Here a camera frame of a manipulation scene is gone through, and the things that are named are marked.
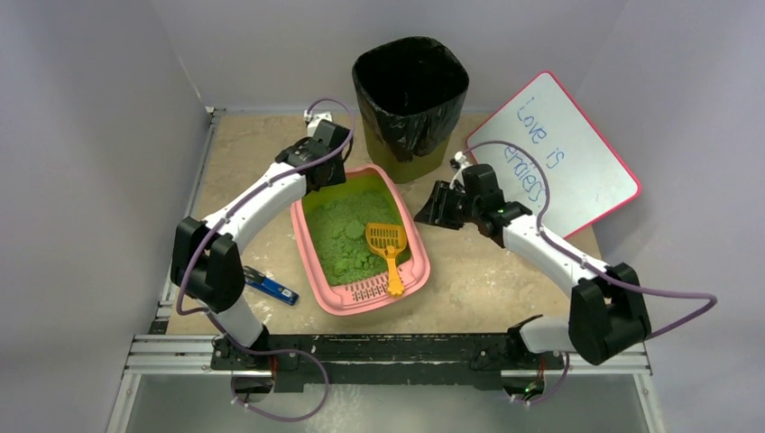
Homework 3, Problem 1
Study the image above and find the yellow litter scoop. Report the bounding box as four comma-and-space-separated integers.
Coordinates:
364, 223, 408, 298

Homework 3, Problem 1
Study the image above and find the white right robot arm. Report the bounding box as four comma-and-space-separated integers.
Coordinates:
414, 164, 652, 365

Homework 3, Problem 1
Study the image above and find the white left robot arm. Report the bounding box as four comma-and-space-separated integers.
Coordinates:
170, 120, 354, 355

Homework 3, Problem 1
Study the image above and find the green cat litter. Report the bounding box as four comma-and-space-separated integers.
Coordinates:
304, 190, 401, 286

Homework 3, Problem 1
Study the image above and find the pink and green litter box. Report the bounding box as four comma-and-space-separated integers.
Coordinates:
290, 164, 430, 316

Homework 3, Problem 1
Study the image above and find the olive green trash bin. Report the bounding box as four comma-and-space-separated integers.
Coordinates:
362, 120, 450, 184

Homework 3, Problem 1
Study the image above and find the black trash bag liner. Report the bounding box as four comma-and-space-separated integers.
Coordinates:
352, 36, 470, 162

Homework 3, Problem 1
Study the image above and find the pink framed whiteboard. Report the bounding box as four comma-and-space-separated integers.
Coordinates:
466, 71, 641, 237

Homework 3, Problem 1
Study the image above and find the blue and black stapler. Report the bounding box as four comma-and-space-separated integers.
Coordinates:
243, 266, 300, 307

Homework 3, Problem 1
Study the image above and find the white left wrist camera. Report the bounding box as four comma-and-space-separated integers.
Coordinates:
303, 109, 333, 126

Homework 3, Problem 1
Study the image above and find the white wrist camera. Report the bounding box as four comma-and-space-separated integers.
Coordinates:
449, 152, 471, 170
303, 109, 333, 126

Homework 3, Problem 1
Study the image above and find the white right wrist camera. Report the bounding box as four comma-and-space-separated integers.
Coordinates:
449, 152, 471, 170

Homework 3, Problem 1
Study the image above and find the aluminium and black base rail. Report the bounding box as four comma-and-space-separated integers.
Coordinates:
124, 333, 651, 396

